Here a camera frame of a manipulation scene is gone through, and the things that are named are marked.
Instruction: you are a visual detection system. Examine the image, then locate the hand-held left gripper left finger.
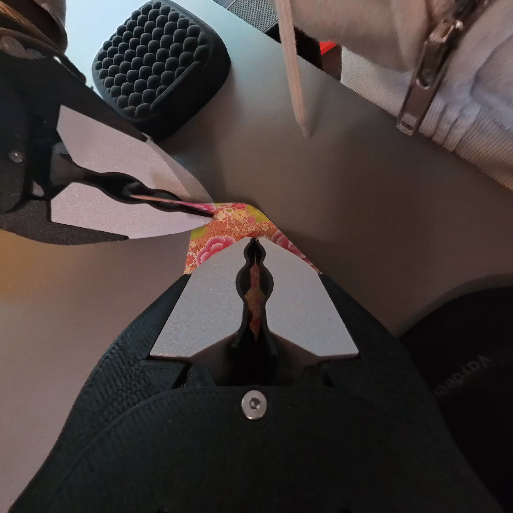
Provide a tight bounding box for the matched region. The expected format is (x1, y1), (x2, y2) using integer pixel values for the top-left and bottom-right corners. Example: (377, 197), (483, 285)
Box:
(148, 238), (256, 360)

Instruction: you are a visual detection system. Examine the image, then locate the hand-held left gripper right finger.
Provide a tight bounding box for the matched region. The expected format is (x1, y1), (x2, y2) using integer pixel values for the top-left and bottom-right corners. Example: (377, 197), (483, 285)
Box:
(255, 238), (360, 360)

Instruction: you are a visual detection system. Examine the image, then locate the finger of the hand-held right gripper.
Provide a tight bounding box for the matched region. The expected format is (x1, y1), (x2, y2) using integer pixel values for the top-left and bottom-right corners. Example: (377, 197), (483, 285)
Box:
(56, 104), (215, 202)
(48, 182), (217, 241)

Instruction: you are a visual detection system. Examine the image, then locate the floral origami paper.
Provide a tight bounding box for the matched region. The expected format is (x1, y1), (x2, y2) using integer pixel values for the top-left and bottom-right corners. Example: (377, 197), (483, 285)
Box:
(184, 201), (322, 338)

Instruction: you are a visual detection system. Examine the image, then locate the black textured armrest pad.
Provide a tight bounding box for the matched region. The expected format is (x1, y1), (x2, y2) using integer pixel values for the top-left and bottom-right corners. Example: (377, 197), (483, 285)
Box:
(92, 0), (232, 142)

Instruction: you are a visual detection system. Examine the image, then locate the black mesh chair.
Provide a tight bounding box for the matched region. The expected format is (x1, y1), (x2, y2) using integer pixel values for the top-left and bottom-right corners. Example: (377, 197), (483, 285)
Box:
(212, 0), (282, 33)

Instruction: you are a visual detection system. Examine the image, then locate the jacket drawstring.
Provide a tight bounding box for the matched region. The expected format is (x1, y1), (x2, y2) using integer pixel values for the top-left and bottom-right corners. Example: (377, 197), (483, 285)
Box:
(274, 0), (312, 138)

